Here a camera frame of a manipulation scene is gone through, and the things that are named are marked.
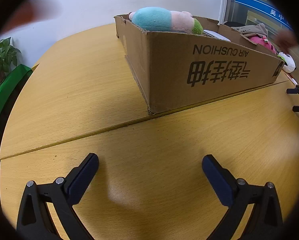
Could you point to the beige cloth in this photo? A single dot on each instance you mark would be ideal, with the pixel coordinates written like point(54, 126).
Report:
point(254, 30)

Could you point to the blue wall sign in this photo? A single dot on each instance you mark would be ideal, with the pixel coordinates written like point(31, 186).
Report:
point(259, 2)

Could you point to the green potted plant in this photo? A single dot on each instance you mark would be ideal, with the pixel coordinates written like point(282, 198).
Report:
point(2, 55)

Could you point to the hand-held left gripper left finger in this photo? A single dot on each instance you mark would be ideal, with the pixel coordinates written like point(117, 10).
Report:
point(82, 177)

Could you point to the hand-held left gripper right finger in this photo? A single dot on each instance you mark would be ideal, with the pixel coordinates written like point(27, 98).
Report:
point(218, 180)

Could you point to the brown cardboard box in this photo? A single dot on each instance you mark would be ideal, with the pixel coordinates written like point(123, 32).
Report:
point(214, 75)

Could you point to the white panda plush toy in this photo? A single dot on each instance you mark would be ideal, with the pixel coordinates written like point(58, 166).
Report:
point(289, 63)

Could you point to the blue pink green plush toy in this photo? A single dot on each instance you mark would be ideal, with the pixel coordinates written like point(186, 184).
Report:
point(154, 18)

